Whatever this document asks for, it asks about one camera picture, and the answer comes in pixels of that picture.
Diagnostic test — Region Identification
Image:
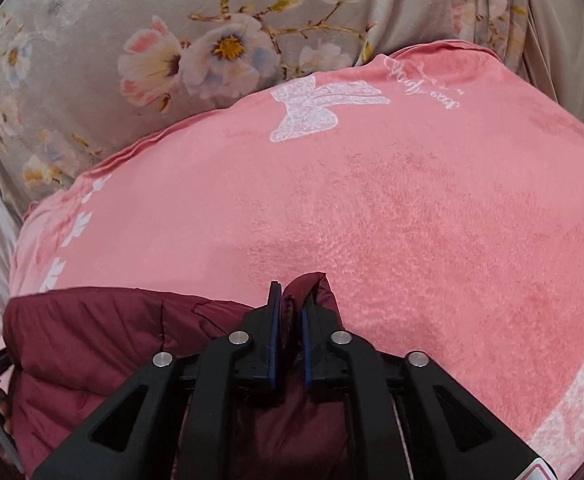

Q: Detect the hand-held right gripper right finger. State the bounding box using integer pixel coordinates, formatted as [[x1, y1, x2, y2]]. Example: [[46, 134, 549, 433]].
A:
[[299, 285, 548, 480]]

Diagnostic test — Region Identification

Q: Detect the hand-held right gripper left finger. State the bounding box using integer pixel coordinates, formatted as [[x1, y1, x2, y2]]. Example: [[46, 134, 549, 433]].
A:
[[32, 281, 285, 480]]

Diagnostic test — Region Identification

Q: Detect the maroon puffer jacket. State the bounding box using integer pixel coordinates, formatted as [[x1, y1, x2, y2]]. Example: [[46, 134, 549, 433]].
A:
[[2, 271, 403, 480]]

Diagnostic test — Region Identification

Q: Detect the pink bow print blanket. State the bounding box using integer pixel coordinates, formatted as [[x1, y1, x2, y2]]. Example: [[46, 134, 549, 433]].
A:
[[8, 45, 584, 480]]

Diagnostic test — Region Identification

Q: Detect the grey floral cloth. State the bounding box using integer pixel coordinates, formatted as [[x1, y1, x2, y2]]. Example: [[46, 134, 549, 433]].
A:
[[0, 0, 538, 221]]

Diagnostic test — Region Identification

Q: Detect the beige cloth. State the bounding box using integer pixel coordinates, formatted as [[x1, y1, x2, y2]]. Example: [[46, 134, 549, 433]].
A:
[[497, 0, 584, 136]]

